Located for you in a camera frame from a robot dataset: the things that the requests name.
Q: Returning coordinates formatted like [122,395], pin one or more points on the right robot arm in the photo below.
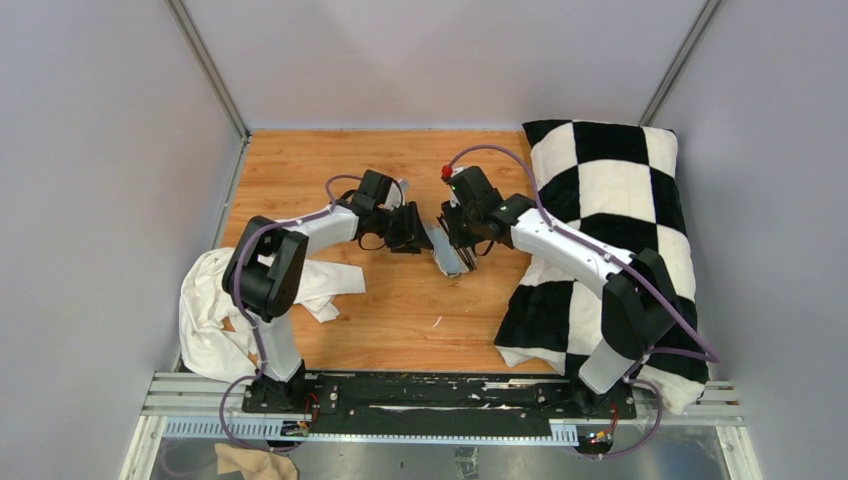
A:
[639,304]

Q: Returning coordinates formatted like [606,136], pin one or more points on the aluminium frame rail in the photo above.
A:
[199,409]

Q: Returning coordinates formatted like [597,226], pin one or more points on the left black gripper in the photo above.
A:
[411,237]

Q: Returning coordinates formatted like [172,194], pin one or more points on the white crumpled cloth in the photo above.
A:
[217,341]

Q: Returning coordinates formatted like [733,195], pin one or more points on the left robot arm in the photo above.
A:
[265,270]

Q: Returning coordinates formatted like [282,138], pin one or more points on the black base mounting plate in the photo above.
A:
[542,393]

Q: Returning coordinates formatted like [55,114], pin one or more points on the beige cloth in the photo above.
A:
[254,464]

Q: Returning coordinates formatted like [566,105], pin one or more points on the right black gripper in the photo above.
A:
[451,209]

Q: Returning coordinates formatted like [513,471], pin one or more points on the black white checkered pillow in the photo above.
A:
[617,184]

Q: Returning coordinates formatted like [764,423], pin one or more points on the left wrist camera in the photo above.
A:
[401,186]

